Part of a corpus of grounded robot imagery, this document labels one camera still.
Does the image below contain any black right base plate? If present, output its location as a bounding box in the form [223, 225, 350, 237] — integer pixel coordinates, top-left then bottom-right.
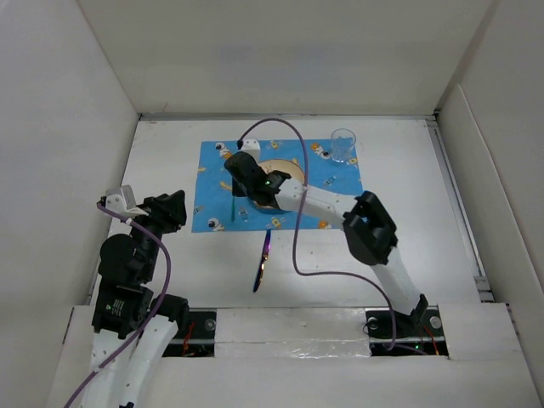
[362, 306, 449, 357]

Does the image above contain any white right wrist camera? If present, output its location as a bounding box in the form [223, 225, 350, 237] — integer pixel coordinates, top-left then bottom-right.
[237, 138, 261, 162]

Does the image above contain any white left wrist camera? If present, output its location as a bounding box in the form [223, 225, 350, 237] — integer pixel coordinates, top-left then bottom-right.
[99, 185, 148, 218]

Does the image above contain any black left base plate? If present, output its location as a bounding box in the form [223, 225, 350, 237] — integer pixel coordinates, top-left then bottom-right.
[162, 309, 217, 358]

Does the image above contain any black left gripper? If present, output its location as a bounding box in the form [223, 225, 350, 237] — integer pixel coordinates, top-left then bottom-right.
[124, 188, 185, 280]

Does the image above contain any beige bird-pattern plate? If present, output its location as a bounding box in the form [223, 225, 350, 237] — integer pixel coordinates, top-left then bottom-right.
[252, 159, 304, 214]

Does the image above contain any clear plastic cup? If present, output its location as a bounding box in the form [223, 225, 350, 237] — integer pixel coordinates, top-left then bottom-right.
[331, 128, 356, 163]

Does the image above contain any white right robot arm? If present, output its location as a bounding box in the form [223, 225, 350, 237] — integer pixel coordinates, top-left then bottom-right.
[224, 151, 428, 335]

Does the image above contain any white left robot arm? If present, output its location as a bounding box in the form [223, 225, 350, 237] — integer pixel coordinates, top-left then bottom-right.
[66, 185, 190, 407]

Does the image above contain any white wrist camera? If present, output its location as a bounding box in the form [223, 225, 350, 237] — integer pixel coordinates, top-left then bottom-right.
[237, 138, 261, 162]
[99, 185, 148, 218]

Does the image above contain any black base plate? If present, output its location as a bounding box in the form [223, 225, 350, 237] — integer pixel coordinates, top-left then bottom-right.
[362, 306, 449, 357]
[162, 309, 217, 358]

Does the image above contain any iridescent knife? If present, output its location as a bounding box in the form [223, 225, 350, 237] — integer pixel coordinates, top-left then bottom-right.
[252, 229, 271, 293]

